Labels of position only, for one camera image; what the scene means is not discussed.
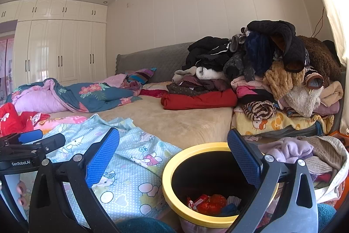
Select red plastic bag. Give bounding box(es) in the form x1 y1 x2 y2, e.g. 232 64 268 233
193 195 227 216

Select red wrapper packet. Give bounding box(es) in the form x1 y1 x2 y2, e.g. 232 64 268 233
186 197 204 212

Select yellow rimmed black trash bin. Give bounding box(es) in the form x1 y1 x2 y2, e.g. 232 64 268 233
161 141 281 230

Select person's left hand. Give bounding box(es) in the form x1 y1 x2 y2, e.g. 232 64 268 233
16 180 28 208

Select red cartoon print garment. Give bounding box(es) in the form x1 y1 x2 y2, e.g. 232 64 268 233
0 103 50 137

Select pink cartoon blanket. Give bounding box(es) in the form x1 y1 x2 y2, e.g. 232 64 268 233
34 116 87 134

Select light blue Hello Kitty sheet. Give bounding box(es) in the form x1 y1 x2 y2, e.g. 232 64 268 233
43 114 181 222

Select yellow cartoon blanket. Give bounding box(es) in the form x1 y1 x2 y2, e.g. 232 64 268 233
231 107 335 138

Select lavender knit sweater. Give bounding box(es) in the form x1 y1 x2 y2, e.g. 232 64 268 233
257 137 313 164

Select blue floral quilt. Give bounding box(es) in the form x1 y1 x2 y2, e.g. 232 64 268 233
6 78 141 114

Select blue crumpled cloth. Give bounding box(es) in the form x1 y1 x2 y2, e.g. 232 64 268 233
218 204 240 217

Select tiger stripe garment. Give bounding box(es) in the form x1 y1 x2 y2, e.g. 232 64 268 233
241 100 276 121

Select red folded garment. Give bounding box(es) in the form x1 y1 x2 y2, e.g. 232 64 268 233
161 89 238 110

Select beige bed cover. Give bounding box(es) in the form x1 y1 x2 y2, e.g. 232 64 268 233
48 81 235 150

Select mustard fuzzy garment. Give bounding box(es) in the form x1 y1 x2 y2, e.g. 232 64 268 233
263 61 305 101

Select pink Hello Kitty curtain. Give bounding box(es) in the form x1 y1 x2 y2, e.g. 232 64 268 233
0 38 14 104

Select striped colourful pillow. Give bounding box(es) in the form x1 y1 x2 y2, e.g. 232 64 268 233
123 67 157 90

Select white built-in wardrobe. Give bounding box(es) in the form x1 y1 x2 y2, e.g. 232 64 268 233
1 0 107 88

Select black clothes pile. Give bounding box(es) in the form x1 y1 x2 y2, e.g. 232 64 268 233
182 20 306 80

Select grey quilted headboard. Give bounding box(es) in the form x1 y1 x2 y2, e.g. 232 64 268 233
115 42 192 83

